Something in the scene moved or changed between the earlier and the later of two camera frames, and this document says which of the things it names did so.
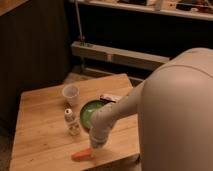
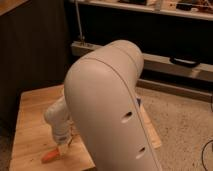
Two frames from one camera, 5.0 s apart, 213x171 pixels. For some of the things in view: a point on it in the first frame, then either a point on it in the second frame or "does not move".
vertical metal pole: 79,27 does not move
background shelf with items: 196,9 does not move
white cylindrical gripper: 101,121 to 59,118
